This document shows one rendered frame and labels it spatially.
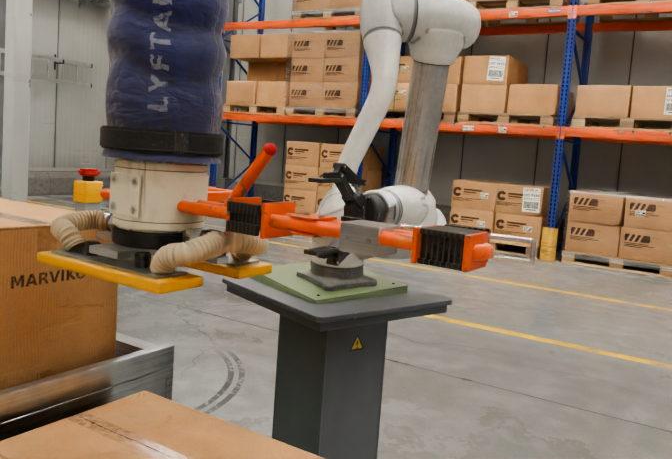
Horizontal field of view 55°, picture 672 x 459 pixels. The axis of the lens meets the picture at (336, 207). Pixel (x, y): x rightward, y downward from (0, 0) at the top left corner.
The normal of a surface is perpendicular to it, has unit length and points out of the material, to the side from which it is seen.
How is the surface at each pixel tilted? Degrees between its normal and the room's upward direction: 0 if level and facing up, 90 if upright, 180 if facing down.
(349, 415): 90
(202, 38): 69
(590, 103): 90
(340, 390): 90
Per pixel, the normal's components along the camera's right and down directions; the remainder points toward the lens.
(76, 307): 0.84, 0.11
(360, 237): -0.55, 0.04
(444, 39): 0.18, 0.44
